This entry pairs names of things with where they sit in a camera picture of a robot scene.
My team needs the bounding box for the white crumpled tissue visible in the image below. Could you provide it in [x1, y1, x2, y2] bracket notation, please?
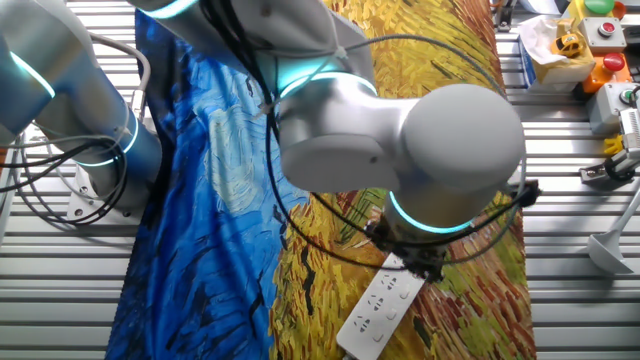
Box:
[517, 15, 566, 66]

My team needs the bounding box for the yellow toy car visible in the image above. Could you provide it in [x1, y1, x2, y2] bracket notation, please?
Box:
[551, 32, 585, 58]

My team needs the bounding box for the yellow box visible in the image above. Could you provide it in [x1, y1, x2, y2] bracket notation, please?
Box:
[567, 0, 629, 21]

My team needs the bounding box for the metal camera bracket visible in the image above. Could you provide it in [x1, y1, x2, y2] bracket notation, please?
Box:
[579, 160, 624, 187]

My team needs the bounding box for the grey box with green button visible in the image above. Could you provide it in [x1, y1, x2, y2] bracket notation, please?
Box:
[586, 82, 640, 135]

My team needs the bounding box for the orange box with red button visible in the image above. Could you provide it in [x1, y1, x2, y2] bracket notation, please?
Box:
[582, 52, 634, 95]

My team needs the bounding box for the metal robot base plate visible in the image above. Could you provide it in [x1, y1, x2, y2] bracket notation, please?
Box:
[66, 164, 146, 226]

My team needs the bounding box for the open cardboard box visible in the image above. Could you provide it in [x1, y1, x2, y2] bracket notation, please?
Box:
[517, 17, 597, 94]

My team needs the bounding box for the grey box with red button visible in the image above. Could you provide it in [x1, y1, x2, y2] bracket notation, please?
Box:
[577, 16, 628, 55]

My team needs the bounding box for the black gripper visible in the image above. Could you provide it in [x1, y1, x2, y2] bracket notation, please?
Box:
[371, 218, 447, 285]

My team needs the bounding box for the painted wheat field cloth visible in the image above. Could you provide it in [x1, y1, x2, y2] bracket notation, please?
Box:
[104, 0, 539, 360]

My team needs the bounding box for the green round button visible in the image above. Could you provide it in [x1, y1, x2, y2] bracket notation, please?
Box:
[583, 0, 616, 15]

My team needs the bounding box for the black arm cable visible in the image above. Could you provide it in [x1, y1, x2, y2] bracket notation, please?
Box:
[199, 0, 544, 274]

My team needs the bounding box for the black base cable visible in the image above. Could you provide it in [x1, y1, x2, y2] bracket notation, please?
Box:
[0, 134, 130, 227]

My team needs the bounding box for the thick grey cable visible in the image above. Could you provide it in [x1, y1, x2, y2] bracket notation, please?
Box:
[88, 30, 153, 124]

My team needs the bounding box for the silver depth camera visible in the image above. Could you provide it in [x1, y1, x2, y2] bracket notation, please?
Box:
[618, 107, 640, 174]

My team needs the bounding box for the black metal stand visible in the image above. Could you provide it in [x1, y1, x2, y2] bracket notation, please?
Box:
[492, 0, 516, 32]

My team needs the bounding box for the white power strip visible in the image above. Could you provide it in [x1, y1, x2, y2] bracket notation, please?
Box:
[335, 252, 426, 360]

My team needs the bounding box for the yellow plastic piece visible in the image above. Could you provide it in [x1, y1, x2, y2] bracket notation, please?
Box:
[602, 133, 625, 157]

